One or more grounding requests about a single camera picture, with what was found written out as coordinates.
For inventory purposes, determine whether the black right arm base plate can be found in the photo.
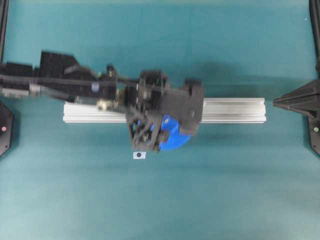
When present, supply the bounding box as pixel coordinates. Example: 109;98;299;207
307;117;320;156

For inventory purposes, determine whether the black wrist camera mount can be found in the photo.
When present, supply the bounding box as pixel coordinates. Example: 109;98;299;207
159;78;205;136

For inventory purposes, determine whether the large blue plastic gear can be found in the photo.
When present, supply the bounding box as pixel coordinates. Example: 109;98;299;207
159;115;192;151

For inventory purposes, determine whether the small white marker sticker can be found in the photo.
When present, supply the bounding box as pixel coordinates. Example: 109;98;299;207
133;151;147;160

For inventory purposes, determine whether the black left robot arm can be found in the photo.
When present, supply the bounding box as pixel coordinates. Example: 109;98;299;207
0;51;171;151

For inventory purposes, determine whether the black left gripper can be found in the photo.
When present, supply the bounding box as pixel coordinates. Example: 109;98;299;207
125;70;168;152

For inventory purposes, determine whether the black frame rail left corner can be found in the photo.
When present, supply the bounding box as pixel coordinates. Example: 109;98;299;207
0;0;10;63

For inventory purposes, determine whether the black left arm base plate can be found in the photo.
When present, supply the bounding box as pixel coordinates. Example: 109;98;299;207
0;101;14;156

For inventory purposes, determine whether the silver aluminium extrusion rail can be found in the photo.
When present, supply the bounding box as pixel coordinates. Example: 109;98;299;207
62;98;267;124

